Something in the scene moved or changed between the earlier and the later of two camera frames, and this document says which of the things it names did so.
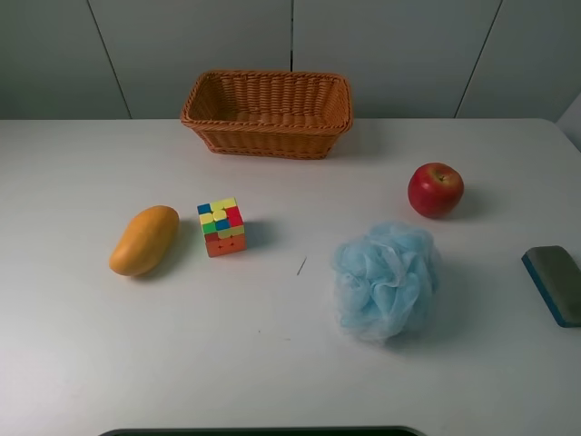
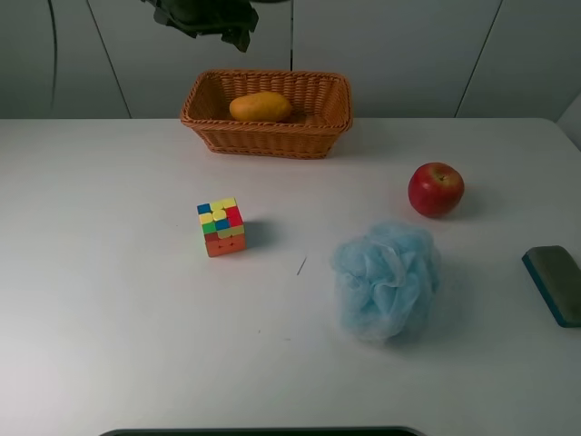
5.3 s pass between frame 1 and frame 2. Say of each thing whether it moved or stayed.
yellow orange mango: moved
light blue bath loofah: stayed
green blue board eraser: stayed
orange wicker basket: stayed
